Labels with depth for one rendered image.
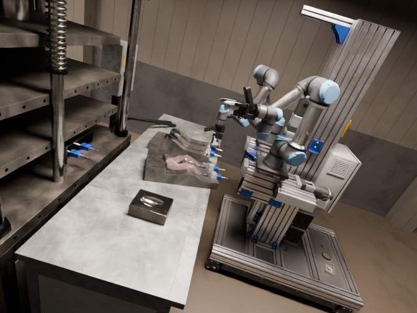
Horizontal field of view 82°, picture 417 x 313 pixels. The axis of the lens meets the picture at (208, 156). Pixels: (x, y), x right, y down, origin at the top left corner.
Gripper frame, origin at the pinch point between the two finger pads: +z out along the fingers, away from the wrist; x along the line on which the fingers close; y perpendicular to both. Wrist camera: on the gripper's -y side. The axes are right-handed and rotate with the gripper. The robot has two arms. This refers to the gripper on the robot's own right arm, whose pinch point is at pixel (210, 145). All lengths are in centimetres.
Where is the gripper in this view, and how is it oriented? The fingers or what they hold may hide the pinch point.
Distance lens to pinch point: 205.0
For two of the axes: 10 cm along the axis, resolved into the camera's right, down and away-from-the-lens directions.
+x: 1.3, -4.3, 8.9
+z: -2.6, 8.5, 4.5
